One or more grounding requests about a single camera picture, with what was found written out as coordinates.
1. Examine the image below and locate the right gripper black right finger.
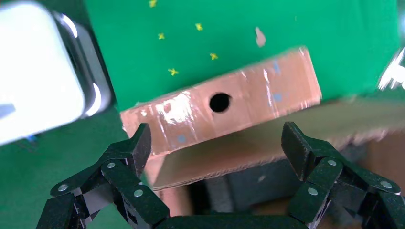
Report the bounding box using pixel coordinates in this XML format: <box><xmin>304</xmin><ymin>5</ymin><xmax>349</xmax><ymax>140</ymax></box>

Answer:
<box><xmin>281</xmin><ymin>121</ymin><xmax>405</xmax><ymax>229</ymax></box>

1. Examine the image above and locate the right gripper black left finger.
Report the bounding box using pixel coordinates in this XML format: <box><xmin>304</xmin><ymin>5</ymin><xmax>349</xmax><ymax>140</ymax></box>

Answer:
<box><xmin>36</xmin><ymin>123</ymin><xmax>171</xmax><ymax>229</ymax></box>

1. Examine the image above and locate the small taped cardboard box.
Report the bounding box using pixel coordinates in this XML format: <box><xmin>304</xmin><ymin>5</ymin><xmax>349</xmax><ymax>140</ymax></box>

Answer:
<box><xmin>119</xmin><ymin>46</ymin><xmax>323</xmax><ymax>157</ymax></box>

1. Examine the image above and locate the large open brown carton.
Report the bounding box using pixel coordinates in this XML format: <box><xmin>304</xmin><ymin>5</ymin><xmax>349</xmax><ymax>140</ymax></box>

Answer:
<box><xmin>146</xmin><ymin>97</ymin><xmax>405</xmax><ymax>229</ymax></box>

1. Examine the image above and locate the small brown cardboard scrap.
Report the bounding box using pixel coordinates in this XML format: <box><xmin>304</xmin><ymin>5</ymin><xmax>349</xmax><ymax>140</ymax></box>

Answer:
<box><xmin>255</xmin><ymin>26</ymin><xmax>267</xmax><ymax>48</ymax></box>

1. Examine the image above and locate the green table cloth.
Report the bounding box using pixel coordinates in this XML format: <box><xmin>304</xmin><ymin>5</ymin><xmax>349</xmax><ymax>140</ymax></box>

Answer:
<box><xmin>0</xmin><ymin>0</ymin><xmax>403</xmax><ymax>229</ymax></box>

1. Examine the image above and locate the white robot torso panel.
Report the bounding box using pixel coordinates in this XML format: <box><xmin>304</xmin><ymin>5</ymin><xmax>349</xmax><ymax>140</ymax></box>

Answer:
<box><xmin>0</xmin><ymin>0</ymin><xmax>114</xmax><ymax>148</ymax></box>

